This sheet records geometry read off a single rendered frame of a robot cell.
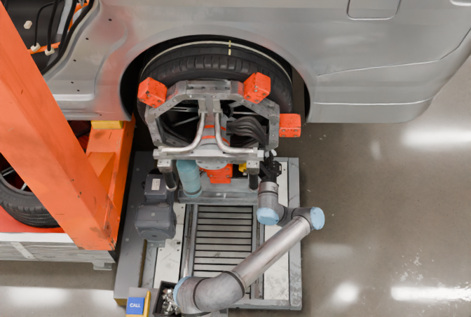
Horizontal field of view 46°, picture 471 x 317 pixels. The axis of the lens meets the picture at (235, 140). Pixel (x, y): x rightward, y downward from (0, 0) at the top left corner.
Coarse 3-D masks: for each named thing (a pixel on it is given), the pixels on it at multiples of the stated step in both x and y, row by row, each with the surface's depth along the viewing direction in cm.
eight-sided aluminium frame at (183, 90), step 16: (176, 96) 207; (192, 96) 208; (208, 96) 207; (224, 96) 207; (240, 96) 206; (160, 112) 217; (272, 112) 215; (160, 128) 235; (272, 128) 224; (160, 144) 238; (176, 144) 247; (256, 144) 244; (272, 144) 234
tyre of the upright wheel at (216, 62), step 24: (168, 48) 216; (192, 48) 211; (216, 48) 209; (240, 48) 211; (264, 48) 217; (144, 72) 224; (168, 72) 210; (192, 72) 208; (216, 72) 208; (240, 72) 207; (264, 72) 211; (288, 72) 229; (288, 96) 221; (144, 120) 238; (240, 144) 252
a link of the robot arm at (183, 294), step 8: (184, 280) 203; (192, 280) 201; (200, 280) 198; (176, 288) 203; (184, 288) 200; (192, 288) 197; (176, 296) 202; (184, 296) 199; (192, 296) 195; (184, 304) 199; (192, 304) 197; (184, 312) 199; (192, 312) 198; (200, 312) 198; (208, 312) 200
